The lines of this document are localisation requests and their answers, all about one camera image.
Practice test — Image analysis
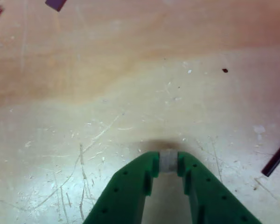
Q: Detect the black thin rod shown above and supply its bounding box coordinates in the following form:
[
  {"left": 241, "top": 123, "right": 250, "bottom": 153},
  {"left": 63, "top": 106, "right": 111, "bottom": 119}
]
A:
[{"left": 261, "top": 136, "right": 280, "bottom": 178}]

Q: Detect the purple flat Lego piece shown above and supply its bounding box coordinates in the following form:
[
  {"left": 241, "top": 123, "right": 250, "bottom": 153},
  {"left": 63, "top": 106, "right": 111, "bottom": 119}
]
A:
[{"left": 45, "top": 0, "right": 67, "bottom": 12}]

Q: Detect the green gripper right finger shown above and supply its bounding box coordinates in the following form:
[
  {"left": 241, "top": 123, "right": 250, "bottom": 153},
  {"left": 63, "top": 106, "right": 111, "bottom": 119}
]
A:
[{"left": 168, "top": 149, "right": 262, "bottom": 224}]

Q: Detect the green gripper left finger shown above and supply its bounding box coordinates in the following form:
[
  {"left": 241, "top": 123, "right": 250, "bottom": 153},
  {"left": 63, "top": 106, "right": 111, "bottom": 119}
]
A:
[{"left": 83, "top": 149, "right": 169, "bottom": 224}]

